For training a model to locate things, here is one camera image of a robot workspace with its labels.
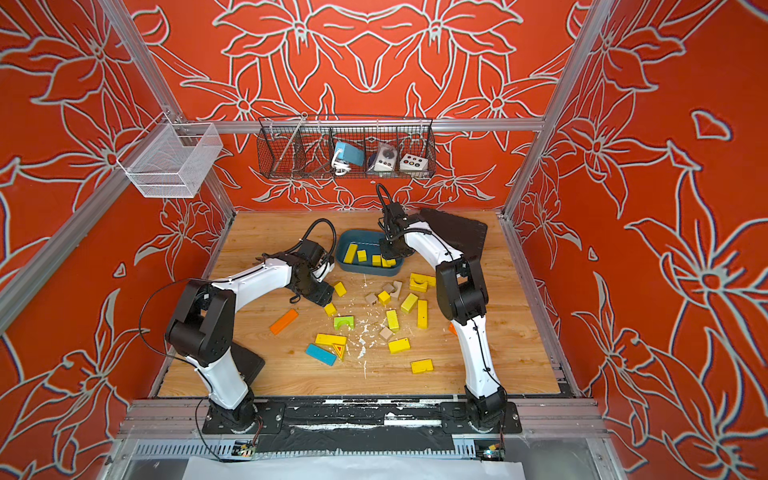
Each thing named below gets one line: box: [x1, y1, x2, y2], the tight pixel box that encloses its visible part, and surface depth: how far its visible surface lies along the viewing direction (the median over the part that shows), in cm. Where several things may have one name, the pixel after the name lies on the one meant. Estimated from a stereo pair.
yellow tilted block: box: [401, 292, 419, 314], surface depth 94 cm
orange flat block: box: [269, 309, 299, 335], surface depth 92 cm
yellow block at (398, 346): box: [388, 338, 411, 354], surface depth 86 cm
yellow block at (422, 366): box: [411, 359, 434, 374], surface depth 83 cm
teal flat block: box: [305, 343, 337, 367], surface depth 85 cm
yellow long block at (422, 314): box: [417, 300, 428, 329], surface depth 92 cm
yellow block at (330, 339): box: [315, 333, 347, 345], surface depth 87 cm
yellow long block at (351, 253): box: [343, 243, 358, 264], surface depth 106 cm
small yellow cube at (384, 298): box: [377, 290, 391, 307], surface depth 94 cm
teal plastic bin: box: [336, 229, 405, 276], surface depth 105 cm
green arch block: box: [334, 316, 355, 331], surface depth 89 cm
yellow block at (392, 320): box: [386, 310, 400, 332], surface depth 89 cm
